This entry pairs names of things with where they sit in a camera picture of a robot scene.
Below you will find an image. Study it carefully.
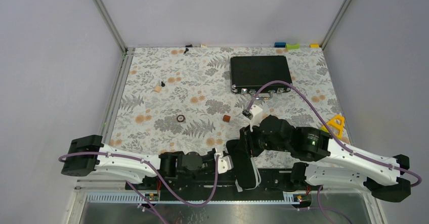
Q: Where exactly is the black zippered case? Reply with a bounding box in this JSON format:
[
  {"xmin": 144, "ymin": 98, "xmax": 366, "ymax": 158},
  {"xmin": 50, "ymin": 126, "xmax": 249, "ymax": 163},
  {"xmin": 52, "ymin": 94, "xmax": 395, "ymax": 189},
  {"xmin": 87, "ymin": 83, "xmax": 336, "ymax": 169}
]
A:
[{"xmin": 226, "ymin": 139, "xmax": 261, "ymax": 192}]

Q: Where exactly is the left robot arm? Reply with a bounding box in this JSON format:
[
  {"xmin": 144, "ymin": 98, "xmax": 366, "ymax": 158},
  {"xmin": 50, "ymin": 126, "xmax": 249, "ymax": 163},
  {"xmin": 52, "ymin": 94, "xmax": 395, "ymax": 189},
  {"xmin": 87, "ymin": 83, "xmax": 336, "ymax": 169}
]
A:
[{"xmin": 59, "ymin": 135, "xmax": 233, "ymax": 184}]

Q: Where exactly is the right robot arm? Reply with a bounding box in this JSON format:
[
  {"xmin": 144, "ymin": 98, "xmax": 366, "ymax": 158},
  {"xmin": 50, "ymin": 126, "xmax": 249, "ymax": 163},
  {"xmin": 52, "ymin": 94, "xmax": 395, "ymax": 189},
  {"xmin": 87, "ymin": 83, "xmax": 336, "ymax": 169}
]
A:
[{"xmin": 237, "ymin": 115, "xmax": 411, "ymax": 203}]

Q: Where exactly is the red-brown wooden block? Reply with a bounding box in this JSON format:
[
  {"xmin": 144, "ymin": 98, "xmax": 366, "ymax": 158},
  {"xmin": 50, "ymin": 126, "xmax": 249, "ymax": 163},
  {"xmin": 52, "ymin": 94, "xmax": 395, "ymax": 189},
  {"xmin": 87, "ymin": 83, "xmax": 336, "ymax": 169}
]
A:
[{"xmin": 223, "ymin": 115, "xmax": 231, "ymax": 122}]

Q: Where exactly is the brown poker chip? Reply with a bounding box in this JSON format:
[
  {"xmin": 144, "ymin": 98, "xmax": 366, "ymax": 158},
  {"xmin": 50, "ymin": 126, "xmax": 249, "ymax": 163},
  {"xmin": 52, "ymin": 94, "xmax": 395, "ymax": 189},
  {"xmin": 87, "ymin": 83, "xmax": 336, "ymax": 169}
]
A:
[{"xmin": 176, "ymin": 114, "xmax": 186, "ymax": 123}]

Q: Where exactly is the black aluminium briefcase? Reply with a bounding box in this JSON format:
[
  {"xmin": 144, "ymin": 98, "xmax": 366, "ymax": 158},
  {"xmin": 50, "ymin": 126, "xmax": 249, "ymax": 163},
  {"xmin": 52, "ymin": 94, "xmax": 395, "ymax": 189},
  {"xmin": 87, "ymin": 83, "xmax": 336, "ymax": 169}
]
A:
[{"xmin": 230, "ymin": 56, "xmax": 292, "ymax": 94}]

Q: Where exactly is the floral table mat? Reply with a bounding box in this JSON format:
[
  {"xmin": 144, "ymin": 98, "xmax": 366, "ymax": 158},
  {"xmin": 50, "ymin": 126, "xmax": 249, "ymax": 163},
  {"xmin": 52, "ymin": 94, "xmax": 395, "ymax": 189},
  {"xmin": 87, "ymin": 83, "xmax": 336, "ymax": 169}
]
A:
[{"xmin": 105, "ymin": 48, "xmax": 341, "ymax": 154}]

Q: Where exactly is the yellow triangular toy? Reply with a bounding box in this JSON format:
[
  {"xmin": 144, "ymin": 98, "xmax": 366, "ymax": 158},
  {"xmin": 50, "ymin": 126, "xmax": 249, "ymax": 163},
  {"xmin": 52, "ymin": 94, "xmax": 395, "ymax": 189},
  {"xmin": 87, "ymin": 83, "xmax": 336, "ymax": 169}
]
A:
[{"xmin": 320, "ymin": 115, "xmax": 345, "ymax": 139}]

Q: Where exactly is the beige wooden block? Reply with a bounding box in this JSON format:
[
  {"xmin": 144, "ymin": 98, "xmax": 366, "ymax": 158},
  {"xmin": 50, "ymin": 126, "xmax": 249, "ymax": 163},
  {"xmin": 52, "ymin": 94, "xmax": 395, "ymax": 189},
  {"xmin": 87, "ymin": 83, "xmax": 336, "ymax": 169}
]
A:
[{"xmin": 154, "ymin": 85, "xmax": 162, "ymax": 93}]

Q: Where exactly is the blue block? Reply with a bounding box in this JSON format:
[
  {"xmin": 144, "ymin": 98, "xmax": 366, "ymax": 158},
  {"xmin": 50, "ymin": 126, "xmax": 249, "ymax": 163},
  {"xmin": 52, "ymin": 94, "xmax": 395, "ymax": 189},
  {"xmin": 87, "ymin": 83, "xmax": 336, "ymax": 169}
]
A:
[{"xmin": 274, "ymin": 42, "xmax": 286, "ymax": 48}]

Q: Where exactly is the green block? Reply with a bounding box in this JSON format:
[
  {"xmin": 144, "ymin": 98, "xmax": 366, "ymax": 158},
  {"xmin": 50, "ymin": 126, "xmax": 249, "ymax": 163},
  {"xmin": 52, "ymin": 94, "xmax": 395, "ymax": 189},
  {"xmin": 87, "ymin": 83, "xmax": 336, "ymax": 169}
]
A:
[{"xmin": 286, "ymin": 43, "xmax": 300, "ymax": 50}]

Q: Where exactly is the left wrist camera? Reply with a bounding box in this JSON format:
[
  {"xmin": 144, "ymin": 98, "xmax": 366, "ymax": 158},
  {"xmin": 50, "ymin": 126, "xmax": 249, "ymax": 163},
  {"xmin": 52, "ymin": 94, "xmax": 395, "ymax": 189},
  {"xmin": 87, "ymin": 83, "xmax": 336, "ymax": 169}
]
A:
[{"xmin": 214, "ymin": 153, "xmax": 233, "ymax": 174}]

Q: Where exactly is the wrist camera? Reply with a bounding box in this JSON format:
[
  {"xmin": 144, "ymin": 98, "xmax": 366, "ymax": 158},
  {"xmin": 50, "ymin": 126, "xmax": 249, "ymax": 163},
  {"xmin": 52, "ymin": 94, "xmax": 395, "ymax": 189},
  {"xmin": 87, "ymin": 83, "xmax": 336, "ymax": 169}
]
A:
[
  {"xmin": 242, "ymin": 105, "xmax": 263, "ymax": 129},
  {"xmin": 214, "ymin": 153, "xmax": 233, "ymax": 174}
]

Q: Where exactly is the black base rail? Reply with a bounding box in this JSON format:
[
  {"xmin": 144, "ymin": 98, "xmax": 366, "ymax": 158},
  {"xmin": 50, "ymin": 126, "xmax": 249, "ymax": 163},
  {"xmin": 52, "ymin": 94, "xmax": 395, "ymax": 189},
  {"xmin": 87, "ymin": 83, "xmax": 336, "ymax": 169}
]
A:
[{"xmin": 125, "ymin": 167, "xmax": 324, "ymax": 201}]

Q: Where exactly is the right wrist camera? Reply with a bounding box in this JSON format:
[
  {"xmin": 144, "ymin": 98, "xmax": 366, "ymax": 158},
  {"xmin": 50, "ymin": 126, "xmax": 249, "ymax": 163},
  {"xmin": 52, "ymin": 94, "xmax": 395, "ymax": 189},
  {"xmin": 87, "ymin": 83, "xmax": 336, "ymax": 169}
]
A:
[{"xmin": 242, "ymin": 105, "xmax": 263, "ymax": 129}]

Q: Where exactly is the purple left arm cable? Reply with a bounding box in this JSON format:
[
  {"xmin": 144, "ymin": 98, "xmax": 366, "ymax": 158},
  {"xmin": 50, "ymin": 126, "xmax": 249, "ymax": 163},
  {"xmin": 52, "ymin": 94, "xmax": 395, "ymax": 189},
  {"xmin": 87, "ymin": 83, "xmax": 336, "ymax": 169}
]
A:
[{"xmin": 58, "ymin": 152, "xmax": 220, "ymax": 224}]

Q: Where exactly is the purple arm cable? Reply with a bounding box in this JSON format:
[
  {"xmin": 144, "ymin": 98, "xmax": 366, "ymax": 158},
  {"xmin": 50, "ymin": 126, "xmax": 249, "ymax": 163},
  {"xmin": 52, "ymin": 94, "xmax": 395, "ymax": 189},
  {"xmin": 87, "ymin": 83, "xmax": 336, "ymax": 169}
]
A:
[
  {"xmin": 246, "ymin": 80, "xmax": 422, "ymax": 188},
  {"xmin": 58, "ymin": 152, "xmax": 220, "ymax": 224}
]

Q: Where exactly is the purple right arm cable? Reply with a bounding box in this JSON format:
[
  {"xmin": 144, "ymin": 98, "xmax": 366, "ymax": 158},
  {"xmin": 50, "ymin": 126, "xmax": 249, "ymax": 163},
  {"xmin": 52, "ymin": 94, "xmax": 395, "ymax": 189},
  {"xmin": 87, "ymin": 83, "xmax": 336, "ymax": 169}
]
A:
[{"xmin": 246, "ymin": 80, "xmax": 422, "ymax": 188}]

